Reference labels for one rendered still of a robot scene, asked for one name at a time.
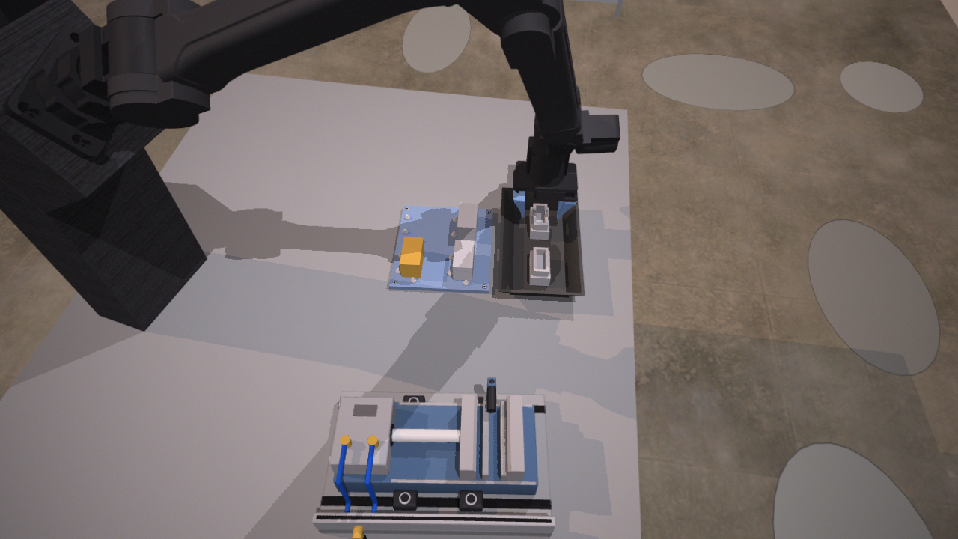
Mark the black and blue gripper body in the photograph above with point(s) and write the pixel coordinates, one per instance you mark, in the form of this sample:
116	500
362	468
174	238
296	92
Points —
547	179

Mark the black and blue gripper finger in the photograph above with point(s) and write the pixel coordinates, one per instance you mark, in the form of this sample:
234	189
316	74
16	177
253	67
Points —
519	200
564	207

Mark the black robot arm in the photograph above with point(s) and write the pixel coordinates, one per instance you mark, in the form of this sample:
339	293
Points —
167	84

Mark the orange-yellow rectangular block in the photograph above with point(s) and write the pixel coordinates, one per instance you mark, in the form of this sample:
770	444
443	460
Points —
412	256

